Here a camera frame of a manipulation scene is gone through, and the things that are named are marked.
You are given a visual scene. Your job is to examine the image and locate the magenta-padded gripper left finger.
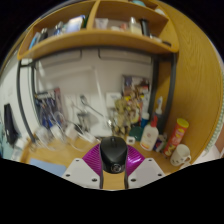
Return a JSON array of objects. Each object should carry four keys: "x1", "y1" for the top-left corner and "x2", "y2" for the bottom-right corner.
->
[{"x1": 61, "y1": 142, "x2": 104, "y2": 190}]

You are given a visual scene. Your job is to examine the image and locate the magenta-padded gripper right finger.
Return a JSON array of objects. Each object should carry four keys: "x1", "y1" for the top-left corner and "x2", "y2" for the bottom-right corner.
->
[{"x1": 123, "y1": 144, "x2": 167, "y2": 190}]

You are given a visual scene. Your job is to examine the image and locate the black computer mouse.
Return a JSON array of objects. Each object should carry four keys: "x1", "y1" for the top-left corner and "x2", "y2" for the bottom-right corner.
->
[{"x1": 99, "y1": 135, "x2": 129, "y2": 174}]

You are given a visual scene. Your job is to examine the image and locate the white bottle with red cap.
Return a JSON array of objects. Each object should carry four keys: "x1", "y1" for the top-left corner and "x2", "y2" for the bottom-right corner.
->
[{"x1": 139, "y1": 115, "x2": 160, "y2": 152}]

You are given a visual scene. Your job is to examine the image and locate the green box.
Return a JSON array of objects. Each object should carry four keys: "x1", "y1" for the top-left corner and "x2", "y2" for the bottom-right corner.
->
[{"x1": 129, "y1": 125, "x2": 145, "y2": 142}]

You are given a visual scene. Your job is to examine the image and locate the white mug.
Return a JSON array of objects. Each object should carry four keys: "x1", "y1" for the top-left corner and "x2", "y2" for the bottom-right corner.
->
[{"x1": 169, "y1": 143, "x2": 192, "y2": 167}]

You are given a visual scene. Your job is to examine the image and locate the white charger block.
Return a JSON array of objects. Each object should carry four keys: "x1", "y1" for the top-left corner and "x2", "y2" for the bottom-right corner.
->
[{"x1": 64, "y1": 124, "x2": 79, "y2": 140}]

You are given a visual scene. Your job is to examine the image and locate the red chip can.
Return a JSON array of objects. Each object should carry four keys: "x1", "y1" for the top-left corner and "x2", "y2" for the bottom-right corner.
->
[{"x1": 163, "y1": 118, "x2": 190, "y2": 158}]

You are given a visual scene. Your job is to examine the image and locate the clear round lidded container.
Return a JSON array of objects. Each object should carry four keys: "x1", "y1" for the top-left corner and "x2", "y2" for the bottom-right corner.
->
[{"x1": 34, "y1": 125, "x2": 52, "y2": 145}]

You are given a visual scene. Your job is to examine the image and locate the gold robot figure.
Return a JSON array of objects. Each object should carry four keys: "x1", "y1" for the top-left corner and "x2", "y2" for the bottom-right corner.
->
[{"x1": 113, "y1": 94, "x2": 141, "y2": 136}]

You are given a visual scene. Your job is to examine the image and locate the dark spray bottle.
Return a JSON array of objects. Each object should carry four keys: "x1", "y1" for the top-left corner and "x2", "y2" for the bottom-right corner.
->
[{"x1": 153, "y1": 96, "x2": 166, "y2": 134}]

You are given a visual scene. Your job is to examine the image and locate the robot model kit box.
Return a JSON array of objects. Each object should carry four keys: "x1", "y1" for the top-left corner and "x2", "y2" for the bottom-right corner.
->
[{"x1": 34, "y1": 88, "x2": 64, "y2": 129}]

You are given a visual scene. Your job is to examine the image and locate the black bag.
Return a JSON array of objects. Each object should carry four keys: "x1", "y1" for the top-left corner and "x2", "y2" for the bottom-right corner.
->
[{"x1": 3, "y1": 103, "x2": 19, "y2": 146}]

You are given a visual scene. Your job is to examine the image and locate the wooden shelf unit with items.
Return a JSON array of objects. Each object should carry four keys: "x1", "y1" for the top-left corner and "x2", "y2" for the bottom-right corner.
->
[{"x1": 16, "y1": 0, "x2": 181, "y2": 61}]

